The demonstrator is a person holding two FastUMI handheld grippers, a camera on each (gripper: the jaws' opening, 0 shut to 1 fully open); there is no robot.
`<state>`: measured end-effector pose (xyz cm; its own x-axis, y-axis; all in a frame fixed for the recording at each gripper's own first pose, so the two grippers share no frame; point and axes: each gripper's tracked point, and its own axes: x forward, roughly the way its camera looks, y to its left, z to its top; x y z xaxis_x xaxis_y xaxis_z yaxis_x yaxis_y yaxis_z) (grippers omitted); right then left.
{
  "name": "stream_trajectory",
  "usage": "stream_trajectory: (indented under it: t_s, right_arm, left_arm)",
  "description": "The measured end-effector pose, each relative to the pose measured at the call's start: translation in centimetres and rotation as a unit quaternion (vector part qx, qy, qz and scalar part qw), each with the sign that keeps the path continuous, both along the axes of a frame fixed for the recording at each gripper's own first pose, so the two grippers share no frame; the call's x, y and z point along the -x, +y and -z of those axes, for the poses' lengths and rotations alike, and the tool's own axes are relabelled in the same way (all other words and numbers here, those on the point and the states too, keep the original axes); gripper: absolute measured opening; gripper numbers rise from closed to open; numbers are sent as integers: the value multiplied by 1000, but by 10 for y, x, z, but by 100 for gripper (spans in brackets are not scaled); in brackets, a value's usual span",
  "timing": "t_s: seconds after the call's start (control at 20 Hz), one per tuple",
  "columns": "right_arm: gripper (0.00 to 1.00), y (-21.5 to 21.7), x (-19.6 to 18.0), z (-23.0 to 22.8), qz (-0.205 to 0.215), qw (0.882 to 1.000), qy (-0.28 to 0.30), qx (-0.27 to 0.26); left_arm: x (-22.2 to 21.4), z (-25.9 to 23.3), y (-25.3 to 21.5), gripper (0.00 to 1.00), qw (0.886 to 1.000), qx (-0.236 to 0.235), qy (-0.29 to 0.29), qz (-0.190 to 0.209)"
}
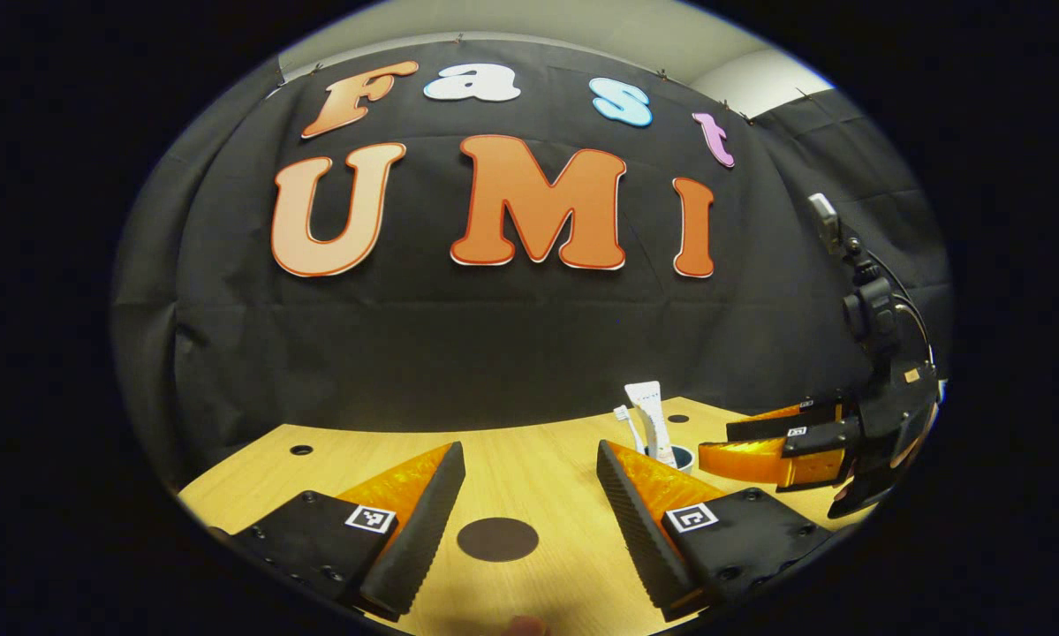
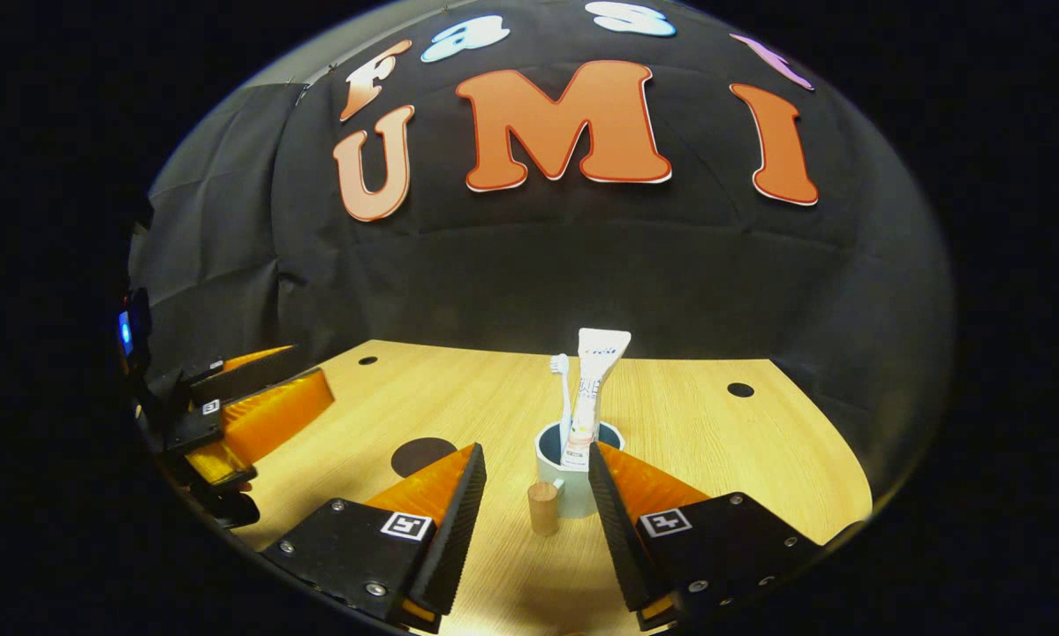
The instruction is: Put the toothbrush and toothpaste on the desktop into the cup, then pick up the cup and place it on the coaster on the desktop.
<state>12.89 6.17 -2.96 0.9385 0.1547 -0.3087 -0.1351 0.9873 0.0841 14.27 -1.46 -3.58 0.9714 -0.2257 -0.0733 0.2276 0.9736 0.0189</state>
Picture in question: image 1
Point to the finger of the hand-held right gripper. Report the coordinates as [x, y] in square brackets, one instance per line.
[785, 417]
[759, 461]

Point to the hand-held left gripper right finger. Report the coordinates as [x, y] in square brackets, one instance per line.
[639, 530]

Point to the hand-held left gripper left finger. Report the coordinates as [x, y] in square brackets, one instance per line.
[414, 530]

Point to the light blue cup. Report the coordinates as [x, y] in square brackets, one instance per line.
[684, 458]

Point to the dark round coaster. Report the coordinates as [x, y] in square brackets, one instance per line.
[497, 540]

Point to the white toothbrush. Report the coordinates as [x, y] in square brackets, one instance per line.
[628, 424]

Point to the white toothpaste tube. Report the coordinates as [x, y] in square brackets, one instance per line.
[653, 415]

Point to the wooden desktop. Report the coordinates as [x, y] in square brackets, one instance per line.
[529, 477]

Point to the black backdrop cloth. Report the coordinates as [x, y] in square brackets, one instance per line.
[494, 344]

